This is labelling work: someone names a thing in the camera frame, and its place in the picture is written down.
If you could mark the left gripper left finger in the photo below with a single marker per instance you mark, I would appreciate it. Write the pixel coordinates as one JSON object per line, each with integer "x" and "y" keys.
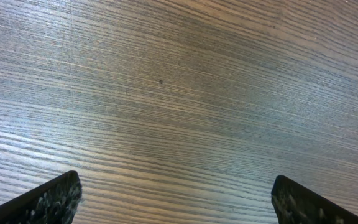
{"x": 54, "y": 202}

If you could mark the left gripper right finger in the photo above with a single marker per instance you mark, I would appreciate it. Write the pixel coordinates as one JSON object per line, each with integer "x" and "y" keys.
{"x": 295, "y": 204}

